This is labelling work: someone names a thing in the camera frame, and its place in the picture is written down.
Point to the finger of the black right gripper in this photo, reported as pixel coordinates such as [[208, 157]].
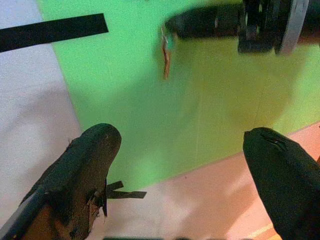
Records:
[[200, 22]]

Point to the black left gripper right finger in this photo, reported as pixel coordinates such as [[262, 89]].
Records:
[[285, 180]]

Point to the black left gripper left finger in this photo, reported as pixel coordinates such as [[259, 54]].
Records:
[[80, 170]]

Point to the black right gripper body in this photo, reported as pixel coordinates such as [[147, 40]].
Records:
[[257, 25]]

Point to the black tape strip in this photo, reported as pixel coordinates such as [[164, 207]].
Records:
[[50, 32], [125, 193]]

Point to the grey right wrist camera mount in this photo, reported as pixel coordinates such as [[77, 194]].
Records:
[[292, 25]]

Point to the green wall cloth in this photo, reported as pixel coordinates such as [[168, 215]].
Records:
[[175, 100]]

